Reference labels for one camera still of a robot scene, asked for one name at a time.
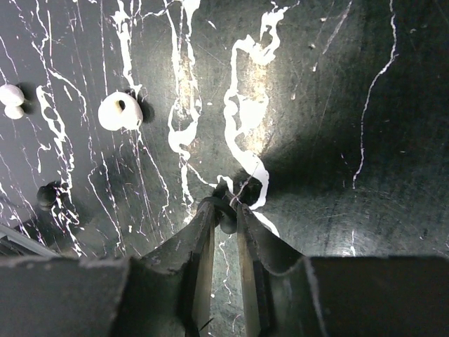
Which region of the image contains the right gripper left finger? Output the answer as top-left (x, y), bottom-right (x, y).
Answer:
top-left (110, 201), bottom-right (216, 336)

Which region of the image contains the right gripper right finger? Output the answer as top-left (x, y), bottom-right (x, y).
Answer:
top-left (236, 204), bottom-right (328, 336)

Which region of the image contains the black earbud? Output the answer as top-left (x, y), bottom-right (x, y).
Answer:
top-left (196, 182), bottom-right (255, 234)

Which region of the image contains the black earbud tip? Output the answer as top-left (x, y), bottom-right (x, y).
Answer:
top-left (36, 180), bottom-right (61, 211)

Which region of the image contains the right white earbud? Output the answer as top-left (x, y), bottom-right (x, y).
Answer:
top-left (98, 91), bottom-right (143, 131)

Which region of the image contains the white earbud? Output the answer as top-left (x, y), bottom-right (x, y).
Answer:
top-left (98, 91), bottom-right (143, 131)
top-left (1, 84), bottom-right (25, 119)

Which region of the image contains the left white earbud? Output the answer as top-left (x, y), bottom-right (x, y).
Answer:
top-left (1, 84), bottom-right (25, 119)

